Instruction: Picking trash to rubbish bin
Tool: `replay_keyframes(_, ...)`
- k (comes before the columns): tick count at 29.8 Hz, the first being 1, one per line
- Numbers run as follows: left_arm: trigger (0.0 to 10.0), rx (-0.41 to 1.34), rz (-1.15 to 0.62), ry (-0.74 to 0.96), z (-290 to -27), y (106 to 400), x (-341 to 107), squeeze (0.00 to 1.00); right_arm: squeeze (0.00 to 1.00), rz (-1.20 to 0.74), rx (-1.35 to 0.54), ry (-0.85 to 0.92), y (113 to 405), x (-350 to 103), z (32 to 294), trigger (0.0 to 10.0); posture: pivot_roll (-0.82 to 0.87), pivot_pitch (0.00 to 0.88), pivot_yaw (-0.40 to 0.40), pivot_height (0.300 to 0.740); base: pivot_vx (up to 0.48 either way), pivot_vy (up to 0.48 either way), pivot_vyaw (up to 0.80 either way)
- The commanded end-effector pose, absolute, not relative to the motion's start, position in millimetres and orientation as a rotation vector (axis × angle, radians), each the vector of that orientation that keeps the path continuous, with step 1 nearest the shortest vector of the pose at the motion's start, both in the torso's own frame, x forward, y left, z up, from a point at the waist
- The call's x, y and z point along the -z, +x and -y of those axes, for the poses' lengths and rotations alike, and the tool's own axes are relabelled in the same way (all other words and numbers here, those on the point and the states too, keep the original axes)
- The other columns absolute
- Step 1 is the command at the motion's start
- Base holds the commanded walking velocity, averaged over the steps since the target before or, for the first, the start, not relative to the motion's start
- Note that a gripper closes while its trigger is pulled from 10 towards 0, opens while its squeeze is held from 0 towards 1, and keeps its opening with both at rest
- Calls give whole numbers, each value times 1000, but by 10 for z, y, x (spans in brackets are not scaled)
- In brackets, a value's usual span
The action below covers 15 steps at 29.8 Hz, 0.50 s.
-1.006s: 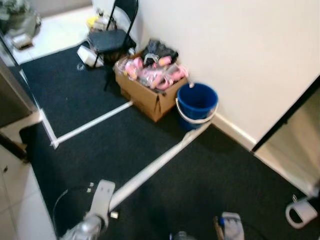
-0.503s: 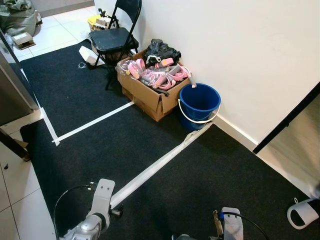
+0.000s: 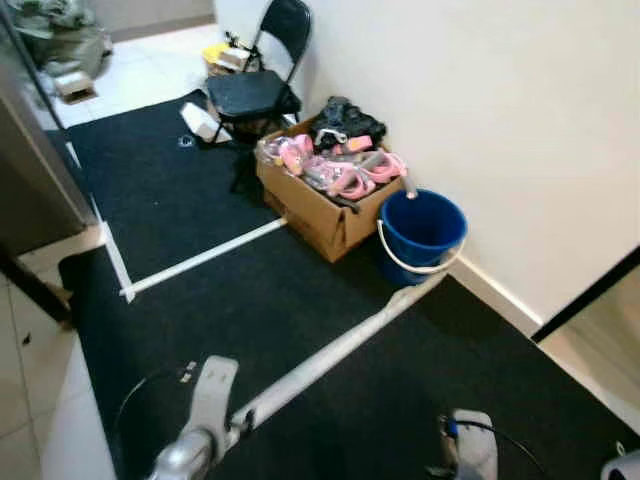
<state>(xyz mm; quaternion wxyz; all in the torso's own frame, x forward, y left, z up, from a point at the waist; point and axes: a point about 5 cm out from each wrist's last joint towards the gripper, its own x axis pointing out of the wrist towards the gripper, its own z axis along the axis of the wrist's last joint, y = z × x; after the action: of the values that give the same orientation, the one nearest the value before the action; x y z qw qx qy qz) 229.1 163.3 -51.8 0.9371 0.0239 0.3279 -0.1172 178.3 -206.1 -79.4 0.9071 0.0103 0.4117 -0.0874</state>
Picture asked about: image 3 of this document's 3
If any pink roller skate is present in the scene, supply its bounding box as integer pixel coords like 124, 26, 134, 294
276, 134, 317, 178
318, 150, 408, 200

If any black roller skate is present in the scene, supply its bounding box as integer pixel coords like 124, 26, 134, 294
311, 96, 387, 153

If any long white floor strip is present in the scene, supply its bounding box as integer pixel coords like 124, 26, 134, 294
228, 270, 449, 433

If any cardboard box of skates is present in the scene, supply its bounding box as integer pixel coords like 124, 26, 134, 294
257, 120, 407, 263

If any black floor mat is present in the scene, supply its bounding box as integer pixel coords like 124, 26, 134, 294
45, 90, 291, 291
58, 228, 640, 480

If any black folding chair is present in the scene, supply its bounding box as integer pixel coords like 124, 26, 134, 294
205, 0, 313, 193

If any small white box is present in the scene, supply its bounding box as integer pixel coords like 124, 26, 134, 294
180, 102, 222, 144

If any yellow container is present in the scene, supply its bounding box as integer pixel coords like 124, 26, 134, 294
203, 43, 251, 77

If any small open cardboard box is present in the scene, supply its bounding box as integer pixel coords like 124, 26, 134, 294
55, 75, 99, 105

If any grey green bag pile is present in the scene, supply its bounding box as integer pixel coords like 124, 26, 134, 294
8, 0, 113, 77

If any grey metal door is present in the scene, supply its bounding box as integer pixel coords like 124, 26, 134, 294
0, 0, 103, 257

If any black frame bar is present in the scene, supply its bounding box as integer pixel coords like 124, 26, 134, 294
0, 244, 74, 327
530, 247, 640, 344

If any blue bucket white handle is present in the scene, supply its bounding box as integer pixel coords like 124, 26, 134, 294
376, 187, 469, 289

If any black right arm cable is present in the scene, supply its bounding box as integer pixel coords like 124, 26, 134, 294
445, 417, 547, 480

